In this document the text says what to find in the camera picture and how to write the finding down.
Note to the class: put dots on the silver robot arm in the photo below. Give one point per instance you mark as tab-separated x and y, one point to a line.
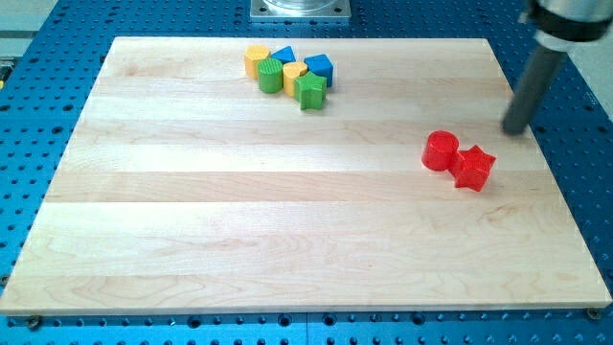
562	23

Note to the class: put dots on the green star block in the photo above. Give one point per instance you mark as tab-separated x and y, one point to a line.
310	91

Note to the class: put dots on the red star block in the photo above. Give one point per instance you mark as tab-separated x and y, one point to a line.
471	168

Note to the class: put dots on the yellow heart block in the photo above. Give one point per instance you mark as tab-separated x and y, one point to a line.
291	72

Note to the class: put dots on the green cylinder block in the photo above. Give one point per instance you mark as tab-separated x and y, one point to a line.
270	75

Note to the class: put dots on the blue cube block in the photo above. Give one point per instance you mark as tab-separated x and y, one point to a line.
320	65

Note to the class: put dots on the blue triangle block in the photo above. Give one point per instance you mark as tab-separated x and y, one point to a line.
284	55

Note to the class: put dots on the wooden board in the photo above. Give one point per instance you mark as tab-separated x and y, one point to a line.
184	189

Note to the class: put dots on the yellow hexagon block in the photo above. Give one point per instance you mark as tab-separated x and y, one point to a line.
253	55

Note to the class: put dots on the red cylinder block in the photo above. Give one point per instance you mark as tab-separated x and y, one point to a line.
439	150

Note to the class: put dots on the grey pusher rod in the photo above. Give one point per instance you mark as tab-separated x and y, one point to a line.
539	74

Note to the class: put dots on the left board clamp screw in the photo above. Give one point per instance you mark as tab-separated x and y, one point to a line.
33	322

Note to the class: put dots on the board clamp screw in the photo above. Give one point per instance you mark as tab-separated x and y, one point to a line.
33	322
593	314

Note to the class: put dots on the right board clamp screw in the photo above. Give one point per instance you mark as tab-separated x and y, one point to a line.
593	314

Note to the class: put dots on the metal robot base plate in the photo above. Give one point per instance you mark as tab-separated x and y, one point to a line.
300	9

